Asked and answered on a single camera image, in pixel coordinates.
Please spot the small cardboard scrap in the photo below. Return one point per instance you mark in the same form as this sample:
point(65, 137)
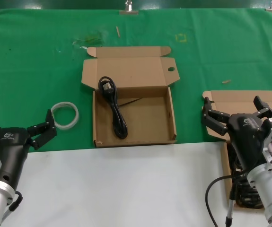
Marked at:
point(226, 81)

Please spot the green table cloth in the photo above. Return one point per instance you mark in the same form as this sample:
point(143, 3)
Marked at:
point(31, 59)

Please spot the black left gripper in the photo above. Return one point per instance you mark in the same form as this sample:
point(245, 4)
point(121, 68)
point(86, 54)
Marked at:
point(10, 146)

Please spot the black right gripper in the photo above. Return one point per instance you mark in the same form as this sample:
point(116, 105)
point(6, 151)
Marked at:
point(247, 137)

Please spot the open brown cardboard box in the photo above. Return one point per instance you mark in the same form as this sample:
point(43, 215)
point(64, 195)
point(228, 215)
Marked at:
point(131, 68)
point(235, 97)

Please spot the small wooden stick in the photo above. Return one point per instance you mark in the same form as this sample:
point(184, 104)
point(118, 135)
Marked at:
point(118, 31)

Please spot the white tape roll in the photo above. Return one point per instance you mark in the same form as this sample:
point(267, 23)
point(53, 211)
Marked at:
point(55, 123)

